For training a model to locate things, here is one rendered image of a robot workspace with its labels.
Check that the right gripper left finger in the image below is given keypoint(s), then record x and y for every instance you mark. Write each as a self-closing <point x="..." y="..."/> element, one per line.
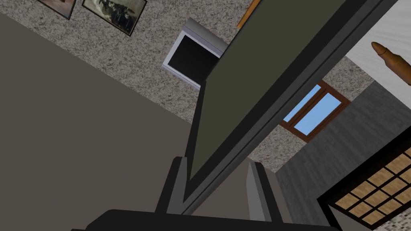
<point x="175" y="192"/>

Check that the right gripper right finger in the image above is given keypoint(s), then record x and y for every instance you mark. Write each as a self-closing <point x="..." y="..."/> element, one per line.
<point x="261" y="199"/>

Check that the brown framed window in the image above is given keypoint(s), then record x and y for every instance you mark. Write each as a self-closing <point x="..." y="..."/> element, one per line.
<point x="316" y="112"/>

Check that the black framed wooden lattice cabinet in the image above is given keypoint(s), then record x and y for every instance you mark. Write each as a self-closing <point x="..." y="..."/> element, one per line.
<point x="372" y="189"/>

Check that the olive green door leaf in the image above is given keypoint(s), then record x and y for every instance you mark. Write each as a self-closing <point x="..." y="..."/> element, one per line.
<point x="257" y="80"/>

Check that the grey framed black television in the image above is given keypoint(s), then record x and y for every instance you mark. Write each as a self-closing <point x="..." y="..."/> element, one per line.
<point x="192" y="61"/>

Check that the orange wall strip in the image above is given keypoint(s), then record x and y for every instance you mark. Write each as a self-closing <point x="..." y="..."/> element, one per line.
<point x="248" y="12"/>

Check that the dark framed wall picture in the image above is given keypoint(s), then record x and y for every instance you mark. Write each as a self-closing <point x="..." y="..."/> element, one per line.
<point x="117" y="12"/>
<point x="59" y="6"/>

